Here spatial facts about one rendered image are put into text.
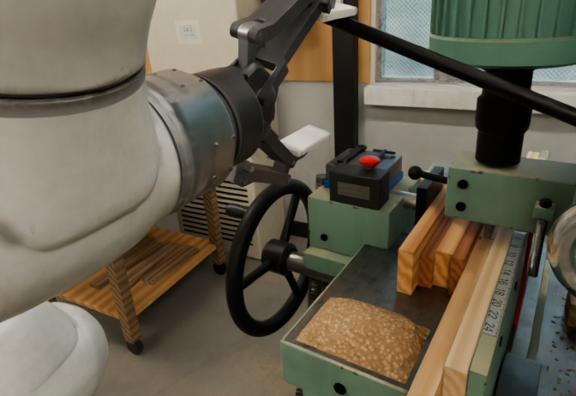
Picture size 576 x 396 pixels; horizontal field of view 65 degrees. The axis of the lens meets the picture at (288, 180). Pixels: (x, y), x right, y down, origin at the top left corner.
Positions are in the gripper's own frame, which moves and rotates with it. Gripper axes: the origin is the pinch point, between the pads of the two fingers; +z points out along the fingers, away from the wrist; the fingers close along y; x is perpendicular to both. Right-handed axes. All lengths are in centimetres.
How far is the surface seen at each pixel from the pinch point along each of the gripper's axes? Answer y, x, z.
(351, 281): -25.6, -8.5, 1.7
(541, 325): -30.0, -32.2, 17.2
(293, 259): -37.1, 5.4, 12.5
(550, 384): -29.4, -34.1, 6.4
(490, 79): 4.5, -15.8, -0.5
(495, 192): -10.4, -19.8, 10.5
